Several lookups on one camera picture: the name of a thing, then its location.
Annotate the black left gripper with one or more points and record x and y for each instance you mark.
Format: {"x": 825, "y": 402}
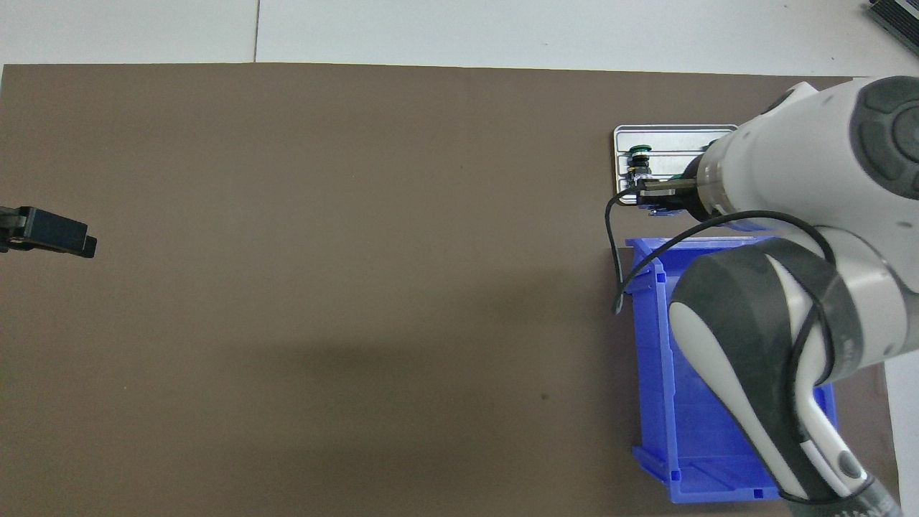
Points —
{"x": 8, "y": 230}

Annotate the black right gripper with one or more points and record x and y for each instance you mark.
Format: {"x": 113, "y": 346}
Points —
{"x": 700, "y": 205}

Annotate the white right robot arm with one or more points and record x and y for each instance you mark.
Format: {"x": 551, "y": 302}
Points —
{"x": 790, "y": 143}

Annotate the grey metal tray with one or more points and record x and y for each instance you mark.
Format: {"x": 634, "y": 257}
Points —
{"x": 671, "y": 143}

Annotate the blue plastic storage bin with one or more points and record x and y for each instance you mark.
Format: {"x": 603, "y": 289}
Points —
{"x": 650, "y": 373}

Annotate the grey ribbed device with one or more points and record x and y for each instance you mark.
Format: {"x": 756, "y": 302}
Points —
{"x": 897, "y": 16}

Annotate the brown table mat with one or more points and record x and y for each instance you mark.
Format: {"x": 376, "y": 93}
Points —
{"x": 359, "y": 251}

